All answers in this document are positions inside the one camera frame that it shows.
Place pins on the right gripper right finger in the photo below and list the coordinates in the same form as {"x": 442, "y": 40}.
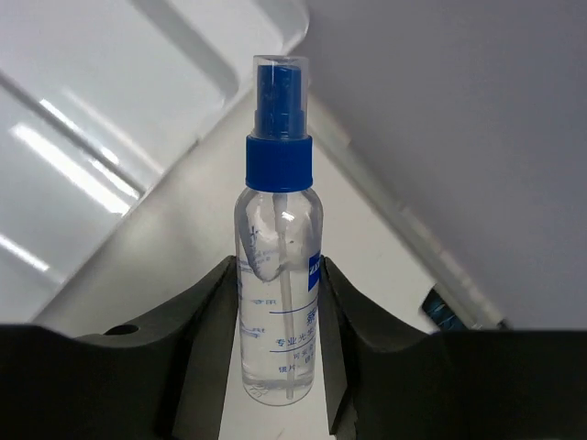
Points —
{"x": 385, "y": 379}

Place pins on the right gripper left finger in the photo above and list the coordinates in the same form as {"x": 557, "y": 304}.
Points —
{"x": 161, "y": 375}

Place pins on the clear blue-capped spray bottle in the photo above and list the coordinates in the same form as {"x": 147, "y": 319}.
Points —
{"x": 278, "y": 222}

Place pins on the right blue table label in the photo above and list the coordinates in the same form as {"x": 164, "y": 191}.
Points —
{"x": 440, "y": 314}

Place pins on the white tiered organizer tray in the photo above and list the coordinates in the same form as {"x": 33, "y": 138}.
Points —
{"x": 99, "y": 100}

